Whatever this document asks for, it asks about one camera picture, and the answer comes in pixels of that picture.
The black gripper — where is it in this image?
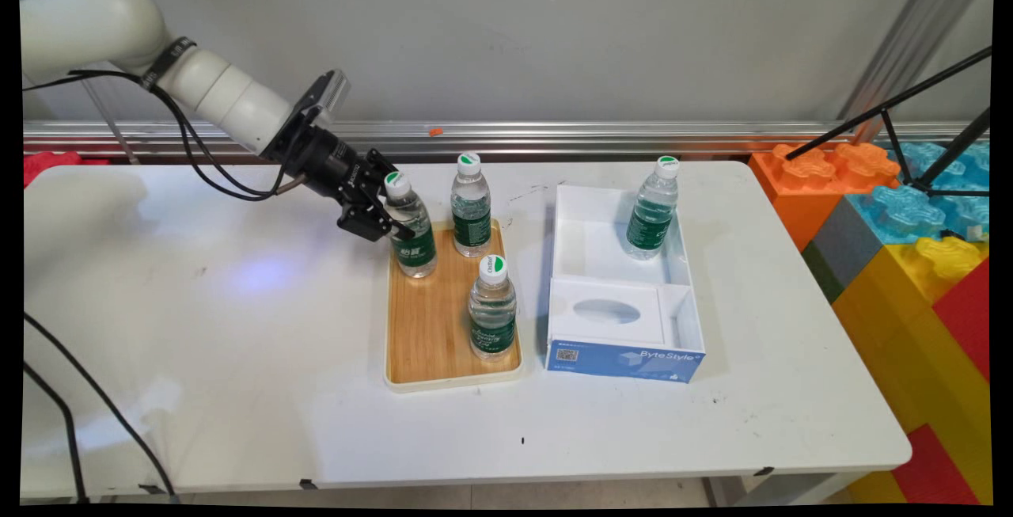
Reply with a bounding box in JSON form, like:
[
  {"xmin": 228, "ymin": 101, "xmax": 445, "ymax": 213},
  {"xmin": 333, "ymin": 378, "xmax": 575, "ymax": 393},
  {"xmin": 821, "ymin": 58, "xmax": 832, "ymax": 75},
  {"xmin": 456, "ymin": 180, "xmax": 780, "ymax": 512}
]
[{"xmin": 267, "ymin": 126, "xmax": 413, "ymax": 243}]

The water bottle green label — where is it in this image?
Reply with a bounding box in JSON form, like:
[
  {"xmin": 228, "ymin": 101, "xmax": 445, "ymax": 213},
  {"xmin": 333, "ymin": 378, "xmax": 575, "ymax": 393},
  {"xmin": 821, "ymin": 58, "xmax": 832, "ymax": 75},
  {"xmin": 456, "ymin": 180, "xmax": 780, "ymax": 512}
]
[
  {"xmin": 468, "ymin": 255, "xmax": 518, "ymax": 362},
  {"xmin": 383, "ymin": 170, "xmax": 438, "ymax": 279},
  {"xmin": 450, "ymin": 152, "xmax": 494, "ymax": 259},
  {"xmin": 625, "ymin": 156, "xmax": 681, "ymax": 261}
]

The wooden tray white rim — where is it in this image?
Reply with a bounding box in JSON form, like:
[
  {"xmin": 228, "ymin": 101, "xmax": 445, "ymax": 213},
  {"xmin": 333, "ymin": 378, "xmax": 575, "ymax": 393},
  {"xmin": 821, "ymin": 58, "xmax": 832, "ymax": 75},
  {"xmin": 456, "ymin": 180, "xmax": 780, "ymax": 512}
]
[{"xmin": 384, "ymin": 218, "xmax": 524, "ymax": 394}]

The white box blue front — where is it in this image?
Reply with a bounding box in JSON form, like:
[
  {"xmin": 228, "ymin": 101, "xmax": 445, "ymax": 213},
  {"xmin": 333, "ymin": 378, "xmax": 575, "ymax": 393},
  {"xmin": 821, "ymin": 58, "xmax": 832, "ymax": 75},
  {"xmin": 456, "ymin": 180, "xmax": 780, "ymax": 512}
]
[{"xmin": 544, "ymin": 182, "xmax": 707, "ymax": 385}]

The orange giant building block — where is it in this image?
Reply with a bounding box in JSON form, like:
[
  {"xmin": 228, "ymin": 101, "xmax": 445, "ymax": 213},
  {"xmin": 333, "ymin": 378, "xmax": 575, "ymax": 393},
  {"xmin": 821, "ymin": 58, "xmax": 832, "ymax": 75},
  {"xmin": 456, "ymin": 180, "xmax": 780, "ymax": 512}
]
[{"xmin": 747, "ymin": 140, "xmax": 904, "ymax": 253}]

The grey giant building block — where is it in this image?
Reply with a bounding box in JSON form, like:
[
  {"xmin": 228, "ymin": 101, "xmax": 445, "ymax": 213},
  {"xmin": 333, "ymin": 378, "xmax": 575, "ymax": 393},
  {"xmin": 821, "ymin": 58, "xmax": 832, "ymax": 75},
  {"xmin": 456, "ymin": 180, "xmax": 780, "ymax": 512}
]
[{"xmin": 800, "ymin": 196, "xmax": 886, "ymax": 305}]

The grey table leg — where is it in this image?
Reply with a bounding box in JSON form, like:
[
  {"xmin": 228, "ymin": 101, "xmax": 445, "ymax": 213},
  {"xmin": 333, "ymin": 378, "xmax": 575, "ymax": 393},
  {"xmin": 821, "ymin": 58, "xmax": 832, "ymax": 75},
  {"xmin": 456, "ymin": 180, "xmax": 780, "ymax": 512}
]
[{"xmin": 703, "ymin": 473, "xmax": 872, "ymax": 507}]

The black tripod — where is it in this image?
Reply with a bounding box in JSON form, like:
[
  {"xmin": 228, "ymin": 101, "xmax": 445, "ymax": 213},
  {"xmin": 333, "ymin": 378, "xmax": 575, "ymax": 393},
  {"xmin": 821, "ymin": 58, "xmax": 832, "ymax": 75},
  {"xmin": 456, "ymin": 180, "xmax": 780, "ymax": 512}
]
[{"xmin": 783, "ymin": 45, "xmax": 993, "ymax": 198}]

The blue giant building block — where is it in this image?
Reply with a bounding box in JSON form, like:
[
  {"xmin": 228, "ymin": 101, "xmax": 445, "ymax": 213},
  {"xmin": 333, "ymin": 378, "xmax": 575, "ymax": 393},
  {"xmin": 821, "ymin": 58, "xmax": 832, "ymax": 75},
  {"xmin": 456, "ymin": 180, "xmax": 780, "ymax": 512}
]
[{"xmin": 844, "ymin": 140, "xmax": 992, "ymax": 246}]

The yellow giant building block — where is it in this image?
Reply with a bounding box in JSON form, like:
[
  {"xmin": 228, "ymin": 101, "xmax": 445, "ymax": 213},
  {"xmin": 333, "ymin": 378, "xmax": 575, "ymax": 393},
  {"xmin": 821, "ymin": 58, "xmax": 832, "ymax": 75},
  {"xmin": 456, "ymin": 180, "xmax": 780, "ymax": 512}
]
[{"xmin": 830, "ymin": 235, "xmax": 994, "ymax": 507}]

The red giant building block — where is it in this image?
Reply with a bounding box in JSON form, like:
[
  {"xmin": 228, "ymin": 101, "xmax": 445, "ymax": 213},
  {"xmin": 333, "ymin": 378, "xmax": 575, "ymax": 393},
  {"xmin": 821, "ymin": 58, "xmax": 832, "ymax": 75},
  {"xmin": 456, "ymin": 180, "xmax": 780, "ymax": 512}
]
[
  {"xmin": 931, "ymin": 259, "xmax": 992, "ymax": 384},
  {"xmin": 891, "ymin": 422, "xmax": 983, "ymax": 507}
]

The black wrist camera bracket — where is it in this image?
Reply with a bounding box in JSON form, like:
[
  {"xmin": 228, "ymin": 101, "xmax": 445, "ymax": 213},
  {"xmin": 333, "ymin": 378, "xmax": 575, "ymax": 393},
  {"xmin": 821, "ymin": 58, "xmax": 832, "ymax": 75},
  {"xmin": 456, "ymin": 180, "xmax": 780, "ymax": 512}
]
[{"xmin": 280, "ymin": 69, "xmax": 351, "ymax": 135}]

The aluminium wall rail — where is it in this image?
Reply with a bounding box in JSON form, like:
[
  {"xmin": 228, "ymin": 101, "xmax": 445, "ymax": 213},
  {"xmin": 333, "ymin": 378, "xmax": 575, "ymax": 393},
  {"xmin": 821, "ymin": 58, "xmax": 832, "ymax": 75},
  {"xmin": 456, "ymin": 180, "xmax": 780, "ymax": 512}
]
[{"xmin": 23, "ymin": 120, "xmax": 991, "ymax": 161}]

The black strap on arm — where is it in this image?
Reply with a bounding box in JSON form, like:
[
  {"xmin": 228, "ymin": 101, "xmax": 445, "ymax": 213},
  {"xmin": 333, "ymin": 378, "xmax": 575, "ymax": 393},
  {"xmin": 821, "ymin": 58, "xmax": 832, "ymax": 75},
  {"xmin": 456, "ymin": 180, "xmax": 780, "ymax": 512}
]
[{"xmin": 140, "ymin": 36, "xmax": 198, "ymax": 93}]

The thin aluminium frame post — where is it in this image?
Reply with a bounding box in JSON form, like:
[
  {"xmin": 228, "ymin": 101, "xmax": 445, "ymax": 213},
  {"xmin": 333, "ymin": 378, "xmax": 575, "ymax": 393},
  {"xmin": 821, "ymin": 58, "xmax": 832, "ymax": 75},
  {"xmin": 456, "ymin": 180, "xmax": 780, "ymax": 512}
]
[{"xmin": 78, "ymin": 76, "xmax": 142, "ymax": 167}]

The black cable thick plug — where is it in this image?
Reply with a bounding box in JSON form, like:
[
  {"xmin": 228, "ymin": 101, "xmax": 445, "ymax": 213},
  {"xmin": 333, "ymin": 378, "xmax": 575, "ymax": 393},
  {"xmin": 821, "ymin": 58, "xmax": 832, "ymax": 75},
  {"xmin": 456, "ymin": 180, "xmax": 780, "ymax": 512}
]
[{"xmin": 22, "ymin": 69, "xmax": 286, "ymax": 504}]

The black cable metal connector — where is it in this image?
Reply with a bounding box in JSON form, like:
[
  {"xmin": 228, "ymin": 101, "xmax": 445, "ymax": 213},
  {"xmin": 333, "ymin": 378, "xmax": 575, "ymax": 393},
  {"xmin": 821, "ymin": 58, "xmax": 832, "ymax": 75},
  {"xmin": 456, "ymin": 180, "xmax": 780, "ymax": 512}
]
[{"xmin": 22, "ymin": 89, "xmax": 307, "ymax": 504}]

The wide aluminium frame post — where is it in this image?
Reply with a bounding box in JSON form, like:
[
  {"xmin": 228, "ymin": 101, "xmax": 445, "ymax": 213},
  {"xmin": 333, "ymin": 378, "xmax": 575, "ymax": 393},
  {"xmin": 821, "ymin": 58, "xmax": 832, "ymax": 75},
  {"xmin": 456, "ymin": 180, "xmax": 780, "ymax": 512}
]
[{"xmin": 838, "ymin": 0, "xmax": 995, "ymax": 146}]

